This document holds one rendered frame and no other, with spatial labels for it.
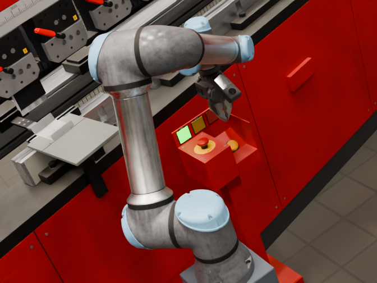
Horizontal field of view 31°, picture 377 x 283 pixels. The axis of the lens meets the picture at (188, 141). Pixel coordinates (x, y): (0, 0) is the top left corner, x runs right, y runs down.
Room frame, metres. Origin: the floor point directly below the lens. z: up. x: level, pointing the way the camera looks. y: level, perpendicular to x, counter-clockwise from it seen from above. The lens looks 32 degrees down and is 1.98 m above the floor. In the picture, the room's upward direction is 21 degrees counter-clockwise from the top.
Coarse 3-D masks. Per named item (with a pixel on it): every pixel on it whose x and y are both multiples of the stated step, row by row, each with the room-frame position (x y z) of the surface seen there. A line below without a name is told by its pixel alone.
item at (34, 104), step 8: (24, 88) 1.96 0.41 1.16; (32, 88) 1.97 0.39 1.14; (40, 88) 1.98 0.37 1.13; (16, 96) 1.94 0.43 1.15; (24, 96) 1.95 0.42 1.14; (32, 96) 1.96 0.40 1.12; (40, 96) 1.98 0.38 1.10; (16, 104) 1.94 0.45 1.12; (24, 104) 1.94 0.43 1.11; (32, 104) 1.96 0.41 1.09; (24, 112) 1.94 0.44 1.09
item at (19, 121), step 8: (8, 104) 2.16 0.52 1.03; (0, 112) 2.13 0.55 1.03; (8, 112) 2.11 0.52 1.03; (16, 112) 2.12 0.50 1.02; (0, 120) 2.09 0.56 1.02; (8, 120) 2.10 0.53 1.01; (16, 120) 2.09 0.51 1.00; (24, 120) 2.07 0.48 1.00; (0, 128) 2.07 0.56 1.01; (8, 128) 2.09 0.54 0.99; (24, 128) 2.02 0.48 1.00
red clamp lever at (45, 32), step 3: (36, 30) 1.95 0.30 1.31; (39, 30) 1.95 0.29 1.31; (42, 30) 1.96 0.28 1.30; (45, 30) 1.96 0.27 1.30; (48, 30) 1.97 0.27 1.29; (51, 30) 1.98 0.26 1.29; (36, 33) 1.96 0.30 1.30; (39, 33) 1.95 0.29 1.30; (42, 33) 1.95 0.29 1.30; (45, 33) 1.96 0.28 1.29; (48, 33) 1.96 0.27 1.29; (51, 33) 1.97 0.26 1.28; (54, 33) 1.98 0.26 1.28; (57, 33) 2.00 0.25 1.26; (60, 33) 1.99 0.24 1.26; (63, 33) 1.99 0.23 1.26; (57, 36) 1.99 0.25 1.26; (60, 36) 1.98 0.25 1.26; (63, 36) 1.98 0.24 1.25
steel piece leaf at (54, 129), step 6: (54, 120) 1.99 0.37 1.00; (48, 126) 1.97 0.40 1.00; (54, 126) 1.95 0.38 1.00; (60, 126) 1.94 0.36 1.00; (66, 126) 1.90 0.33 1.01; (42, 132) 1.94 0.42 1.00; (48, 132) 1.93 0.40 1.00; (54, 132) 1.87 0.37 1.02; (60, 132) 1.88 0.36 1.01; (48, 138) 1.89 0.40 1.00; (54, 138) 1.87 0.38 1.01
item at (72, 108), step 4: (68, 108) 2.04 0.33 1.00; (72, 108) 2.04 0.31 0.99; (76, 108) 2.02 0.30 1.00; (64, 112) 2.02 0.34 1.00; (68, 112) 2.01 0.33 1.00; (72, 112) 2.01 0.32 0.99; (76, 112) 2.02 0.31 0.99; (80, 112) 2.03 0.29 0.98; (60, 116) 2.01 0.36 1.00; (64, 116) 2.00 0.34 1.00; (32, 136) 1.94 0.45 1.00; (28, 140) 1.93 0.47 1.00
